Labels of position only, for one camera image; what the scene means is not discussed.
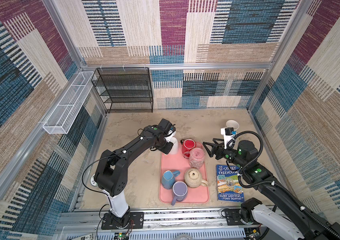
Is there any black wire shelf rack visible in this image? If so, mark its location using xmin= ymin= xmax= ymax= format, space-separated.
xmin=92 ymin=68 xmax=154 ymax=114

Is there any aluminium front rail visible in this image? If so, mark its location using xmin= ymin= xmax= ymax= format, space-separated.
xmin=54 ymin=206 xmax=312 ymax=240

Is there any white wire mesh basket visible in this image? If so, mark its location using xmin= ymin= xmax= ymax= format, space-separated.
xmin=43 ymin=72 xmax=94 ymax=135

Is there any beige speckled ceramic mug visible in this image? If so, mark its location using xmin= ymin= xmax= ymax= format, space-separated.
xmin=184 ymin=168 xmax=209 ymax=188

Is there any white ceramic mug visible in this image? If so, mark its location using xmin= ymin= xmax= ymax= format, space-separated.
xmin=169 ymin=137 xmax=179 ymax=155

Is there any pink plastic tray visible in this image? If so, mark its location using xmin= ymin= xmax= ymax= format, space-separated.
xmin=158 ymin=141 xmax=210 ymax=204

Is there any red ceramic mug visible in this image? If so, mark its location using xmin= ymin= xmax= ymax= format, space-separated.
xmin=180 ymin=139 xmax=197 ymax=159

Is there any blue ceramic mug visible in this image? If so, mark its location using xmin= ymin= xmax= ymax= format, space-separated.
xmin=161 ymin=171 xmax=181 ymax=190

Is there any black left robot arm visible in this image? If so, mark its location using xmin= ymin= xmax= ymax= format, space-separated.
xmin=94 ymin=119 xmax=176 ymax=228

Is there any light green ceramic mug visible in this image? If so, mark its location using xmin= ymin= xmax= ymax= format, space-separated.
xmin=226 ymin=120 xmax=240 ymax=131

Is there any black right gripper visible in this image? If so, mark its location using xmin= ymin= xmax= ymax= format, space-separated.
xmin=202 ymin=137 xmax=246 ymax=169

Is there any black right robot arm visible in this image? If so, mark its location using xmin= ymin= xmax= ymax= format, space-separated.
xmin=203 ymin=135 xmax=340 ymax=240

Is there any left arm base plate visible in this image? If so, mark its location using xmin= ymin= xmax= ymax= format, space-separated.
xmin=101 ymin=211 xmax=144 ymax=230

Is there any pink patterned glass mug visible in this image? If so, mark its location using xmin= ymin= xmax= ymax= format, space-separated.
xmin=189 ymin=148 xmax=205 ymax=169

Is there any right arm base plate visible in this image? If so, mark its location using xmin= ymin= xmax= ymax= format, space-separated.
xmin=221 ymin=208 xmax=264 ymax=227

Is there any blue treehouse paperback book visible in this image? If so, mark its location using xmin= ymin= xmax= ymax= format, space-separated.
xmin=216 ymin=165 xmax=245 ymax=203

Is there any black corrugated cable conduit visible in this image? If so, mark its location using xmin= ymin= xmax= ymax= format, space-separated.
xmin=232 ymin=130 xmax=340 ymax=240

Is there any purple ceramic mug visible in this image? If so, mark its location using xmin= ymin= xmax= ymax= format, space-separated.
xmin=171 ymin=181 xmax=188 ymax=206

